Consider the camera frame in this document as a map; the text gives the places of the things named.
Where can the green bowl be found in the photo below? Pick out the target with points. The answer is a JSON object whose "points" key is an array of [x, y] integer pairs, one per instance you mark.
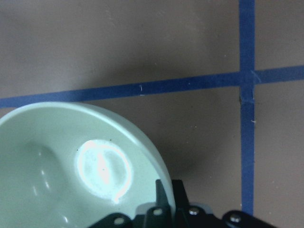
{"points": [[65, 165]]}

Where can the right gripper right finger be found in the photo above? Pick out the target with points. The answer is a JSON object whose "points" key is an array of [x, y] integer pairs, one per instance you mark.
{"points": [[189, 214]]}

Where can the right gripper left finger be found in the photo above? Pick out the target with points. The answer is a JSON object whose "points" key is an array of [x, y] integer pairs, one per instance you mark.
{"points": [[154, 214]]}

